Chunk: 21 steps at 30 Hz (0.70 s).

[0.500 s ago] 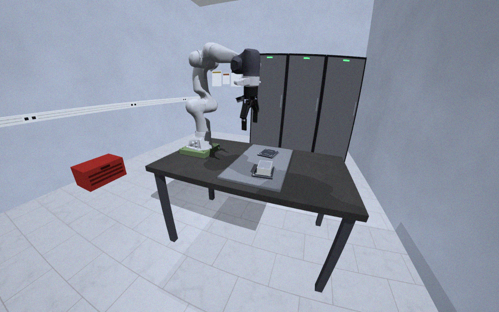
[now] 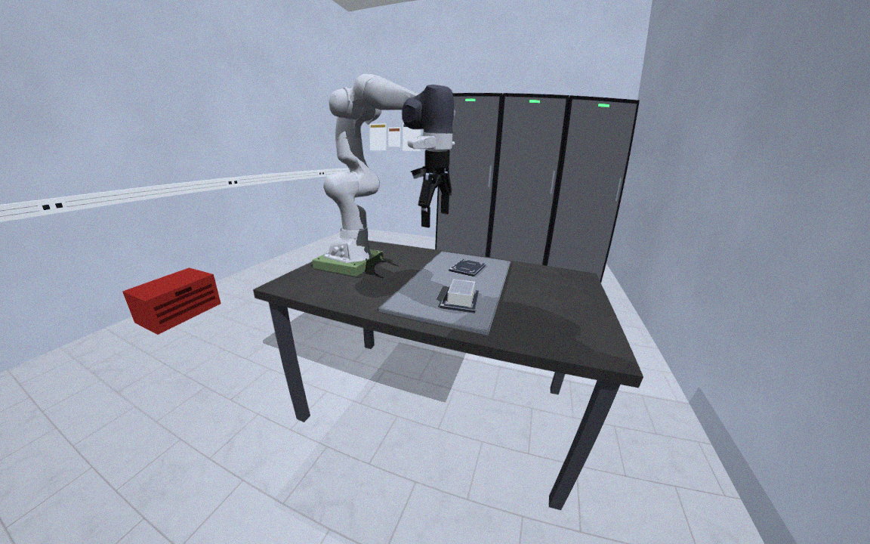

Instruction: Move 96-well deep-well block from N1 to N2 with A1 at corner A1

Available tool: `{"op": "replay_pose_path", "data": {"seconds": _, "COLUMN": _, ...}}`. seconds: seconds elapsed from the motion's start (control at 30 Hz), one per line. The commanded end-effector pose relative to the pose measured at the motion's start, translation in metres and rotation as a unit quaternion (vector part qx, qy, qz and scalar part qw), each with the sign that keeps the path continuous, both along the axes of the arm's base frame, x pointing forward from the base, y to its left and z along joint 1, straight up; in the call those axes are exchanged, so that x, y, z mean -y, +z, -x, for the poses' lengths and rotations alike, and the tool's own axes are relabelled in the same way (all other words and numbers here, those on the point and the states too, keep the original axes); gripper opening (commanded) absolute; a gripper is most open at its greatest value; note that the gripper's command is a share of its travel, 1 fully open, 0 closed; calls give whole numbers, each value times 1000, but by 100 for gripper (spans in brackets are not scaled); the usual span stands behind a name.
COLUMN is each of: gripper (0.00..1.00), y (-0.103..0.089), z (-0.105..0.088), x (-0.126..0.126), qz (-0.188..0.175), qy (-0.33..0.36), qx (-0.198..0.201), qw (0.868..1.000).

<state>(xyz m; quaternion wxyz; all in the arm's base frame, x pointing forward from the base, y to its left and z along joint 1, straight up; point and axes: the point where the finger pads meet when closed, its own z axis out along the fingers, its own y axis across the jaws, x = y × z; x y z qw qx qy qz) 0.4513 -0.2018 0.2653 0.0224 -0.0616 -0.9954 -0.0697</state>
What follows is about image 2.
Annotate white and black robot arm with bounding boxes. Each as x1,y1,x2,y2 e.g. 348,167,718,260
323,74,455,263

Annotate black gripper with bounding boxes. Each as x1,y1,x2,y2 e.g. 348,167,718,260
418,150,452,228

